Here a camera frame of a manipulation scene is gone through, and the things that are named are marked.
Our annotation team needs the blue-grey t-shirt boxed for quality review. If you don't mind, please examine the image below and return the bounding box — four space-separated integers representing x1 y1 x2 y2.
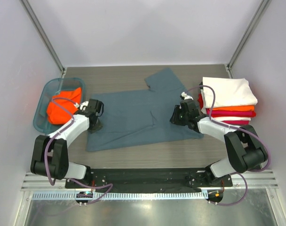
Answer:
86 68 203 152

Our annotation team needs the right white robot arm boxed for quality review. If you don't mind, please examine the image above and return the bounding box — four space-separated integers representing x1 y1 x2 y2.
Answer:
170 99 269 186

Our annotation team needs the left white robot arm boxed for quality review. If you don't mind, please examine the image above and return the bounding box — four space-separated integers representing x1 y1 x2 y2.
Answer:
30 99 104 188

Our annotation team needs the red folded t-shirt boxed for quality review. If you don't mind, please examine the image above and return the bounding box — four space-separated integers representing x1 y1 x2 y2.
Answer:
198 93 207 114

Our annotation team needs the white folded t-shirt lower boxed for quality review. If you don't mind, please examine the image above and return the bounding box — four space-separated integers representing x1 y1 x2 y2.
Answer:
212 116 251 121

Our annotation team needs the white folded t-shirt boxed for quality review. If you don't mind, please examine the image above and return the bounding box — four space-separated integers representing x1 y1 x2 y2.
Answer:
202 77 258 108
212 116 251 121

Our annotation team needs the orange t-shirt in basket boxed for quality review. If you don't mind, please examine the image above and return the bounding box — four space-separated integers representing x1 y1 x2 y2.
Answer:
47 87 82 125

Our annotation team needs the white folded t-shirt top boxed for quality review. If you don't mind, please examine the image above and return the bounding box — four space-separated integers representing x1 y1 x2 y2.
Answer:
202 77 258 108

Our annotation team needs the magenta folded t-shirt bottom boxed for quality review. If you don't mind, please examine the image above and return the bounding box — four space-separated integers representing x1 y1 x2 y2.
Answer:
223 120 249 126

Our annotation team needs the teal plastic basket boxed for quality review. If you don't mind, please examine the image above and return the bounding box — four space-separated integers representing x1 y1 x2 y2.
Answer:
33 78 86 134

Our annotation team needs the pink folded t-shirt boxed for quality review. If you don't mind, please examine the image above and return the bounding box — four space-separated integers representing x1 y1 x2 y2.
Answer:
211 111 256 118

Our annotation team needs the orange folded t-shirt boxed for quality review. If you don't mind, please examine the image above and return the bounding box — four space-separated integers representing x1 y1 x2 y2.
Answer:
213 105 254 112

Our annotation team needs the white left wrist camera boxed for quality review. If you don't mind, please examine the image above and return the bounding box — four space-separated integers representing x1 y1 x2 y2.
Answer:
74 101 89 111

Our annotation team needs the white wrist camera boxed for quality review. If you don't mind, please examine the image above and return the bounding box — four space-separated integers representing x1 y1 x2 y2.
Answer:
74 101 89 111
180 92 193 100

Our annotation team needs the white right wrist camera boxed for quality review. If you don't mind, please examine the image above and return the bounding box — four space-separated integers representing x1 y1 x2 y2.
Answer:
180 92 193 100

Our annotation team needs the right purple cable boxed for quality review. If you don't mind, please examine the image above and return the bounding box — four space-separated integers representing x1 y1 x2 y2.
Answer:
185 85 272 207

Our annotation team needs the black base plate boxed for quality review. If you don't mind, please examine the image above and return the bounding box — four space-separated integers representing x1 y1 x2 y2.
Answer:
78 168 233 188

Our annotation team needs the slotted cable duct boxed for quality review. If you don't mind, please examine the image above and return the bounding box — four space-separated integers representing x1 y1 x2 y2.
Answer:
32 190 208 201

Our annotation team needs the left aluminium frame post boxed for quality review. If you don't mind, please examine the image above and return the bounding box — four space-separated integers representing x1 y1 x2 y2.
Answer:
20 0 66 75

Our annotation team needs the aluminium frame post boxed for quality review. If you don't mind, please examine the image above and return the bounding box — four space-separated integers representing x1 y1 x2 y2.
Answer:
226 0 271 71
20 0 66 75

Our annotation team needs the right aluminium frame post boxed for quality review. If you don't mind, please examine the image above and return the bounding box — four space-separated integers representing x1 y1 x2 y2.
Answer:
226 0 271 71

